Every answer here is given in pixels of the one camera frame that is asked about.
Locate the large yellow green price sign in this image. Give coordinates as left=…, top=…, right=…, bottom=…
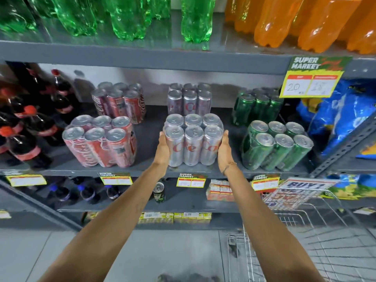
left=279, top=56, right=353, bottom=99

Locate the row of yellow boxes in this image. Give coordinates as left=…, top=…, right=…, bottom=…
left=137, top=212, right=212, bottom=225

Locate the silver soda can six-pack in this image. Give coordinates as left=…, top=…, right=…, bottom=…
left=166, top=83, right=213, bottom=117
left=163, top=113, right=224, bottom=168

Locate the grey metal shelf unit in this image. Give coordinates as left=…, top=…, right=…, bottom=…
left=0, top=10, right=376, bottom=232

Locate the dark bottle with blue cap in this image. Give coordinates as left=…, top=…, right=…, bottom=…
left=76, top=184, right=96, bottom=203
left=105, top=185, right=121, bottom=201
left=48, top=184, right=71, bottom=203

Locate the pack of juice cartons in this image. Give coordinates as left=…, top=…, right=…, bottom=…
left=206, top=179, right=234, bottom=202

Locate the person's right forearm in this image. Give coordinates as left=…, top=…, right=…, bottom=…
left=221, top=166, right=325, bottom=282

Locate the row of yellow blue packets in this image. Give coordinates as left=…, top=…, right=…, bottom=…
left=322, top=173, right=376, bottom=201

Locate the row of dark cola bottles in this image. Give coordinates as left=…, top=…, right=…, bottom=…
left=0, top=62, right=82, bottom=171

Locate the grey slotted metal shelf rail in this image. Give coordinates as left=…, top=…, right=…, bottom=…
left=308, top=113, right=376, bottom=179

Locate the single green black can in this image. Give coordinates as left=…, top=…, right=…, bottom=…
left=153, top=182, right=166, bottom=204

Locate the green soda can six-pack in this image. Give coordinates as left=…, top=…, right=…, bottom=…
left=232, top=87, right=285, bottom=127
left=240, top=120, right=314, bottom=172

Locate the row of green plastic bottles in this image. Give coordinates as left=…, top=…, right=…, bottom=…
left=0, top=0, right=217, bottom=44

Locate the row of orange soda bottles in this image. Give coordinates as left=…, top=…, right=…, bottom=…
left=225, top=0, right=376, bottom=55

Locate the pile of blue snack bags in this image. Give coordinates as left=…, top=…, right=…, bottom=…
left=296, top=79, right=376, bottom=157

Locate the person's right hand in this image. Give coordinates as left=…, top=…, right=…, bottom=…
left=217, top=130, right=236, bottom=174

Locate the wire shopping cart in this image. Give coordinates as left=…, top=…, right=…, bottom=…
left=227, top=186, right=376, bottom=282

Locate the white red promotion sign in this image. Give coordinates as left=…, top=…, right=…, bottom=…
left=264, top=177, right=341, bottom=209

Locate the person's left hand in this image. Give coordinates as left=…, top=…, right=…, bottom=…
left=153, top=131, right=170, bottom=168

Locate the small yellow price tag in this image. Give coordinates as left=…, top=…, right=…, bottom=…
left=176, top=173, right=208, bottom=189
left=251, top=173, right=280, bottom=192
left=6, top=174, right=47, bottom=187
left=98, top=172, right=133, bottom=186

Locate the clear plastic bottle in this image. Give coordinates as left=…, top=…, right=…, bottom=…
left=73, top=70, right=96, bottom=102

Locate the person's left forearm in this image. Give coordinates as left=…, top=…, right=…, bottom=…
left=38, top=163, right=168, bottom=282

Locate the red cola can six-pack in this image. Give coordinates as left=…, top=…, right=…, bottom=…
left=91, top=81, right=147, bottom=125
left=61, top=115, right=138, bottom=168

